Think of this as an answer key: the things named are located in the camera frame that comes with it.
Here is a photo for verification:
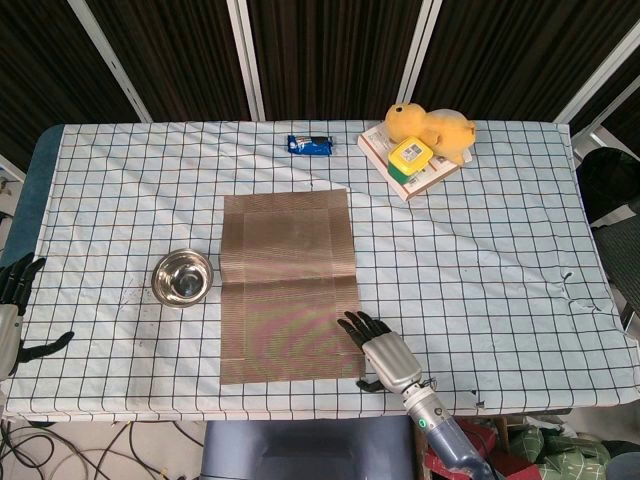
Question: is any white black checkered tablecloth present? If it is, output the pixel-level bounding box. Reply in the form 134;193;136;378
0;119;640;421

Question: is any teal padded table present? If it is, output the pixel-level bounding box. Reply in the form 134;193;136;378
0;124;65;281

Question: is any green container yellow lid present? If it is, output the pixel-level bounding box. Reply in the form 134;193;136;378
387;136;434;181

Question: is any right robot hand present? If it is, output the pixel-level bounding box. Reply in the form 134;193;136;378
337;310;424;394

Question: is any red box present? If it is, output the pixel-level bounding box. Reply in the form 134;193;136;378
487;449;544;480
424;418;497;480

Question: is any stainless steel bowl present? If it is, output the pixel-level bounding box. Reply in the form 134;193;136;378
151;248;215;309

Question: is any white partition post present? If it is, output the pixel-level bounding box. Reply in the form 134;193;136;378
553;24;640;124
226;0;266;121
67;0;153;123
397;0;441;106

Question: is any black floor cable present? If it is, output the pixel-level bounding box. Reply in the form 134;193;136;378
0;419;206;480

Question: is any black chair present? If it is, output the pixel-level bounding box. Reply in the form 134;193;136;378
574;146;640;331

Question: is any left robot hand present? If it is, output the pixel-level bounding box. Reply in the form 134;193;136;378
0;252;76;381

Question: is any green patterned cloth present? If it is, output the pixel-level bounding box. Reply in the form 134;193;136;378
499;417;611;480

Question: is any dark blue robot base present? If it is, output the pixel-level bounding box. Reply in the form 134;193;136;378
201;417;417;480

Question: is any white cardboard box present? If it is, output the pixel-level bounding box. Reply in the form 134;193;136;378
357;122;474;203

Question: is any brown woven placemat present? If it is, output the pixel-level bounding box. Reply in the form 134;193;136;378
218;188;367;386

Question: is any blue snack packet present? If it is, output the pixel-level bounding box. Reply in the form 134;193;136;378
286;133;337;157

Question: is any yellow plush toy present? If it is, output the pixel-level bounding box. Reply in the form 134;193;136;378
383;101;477;166

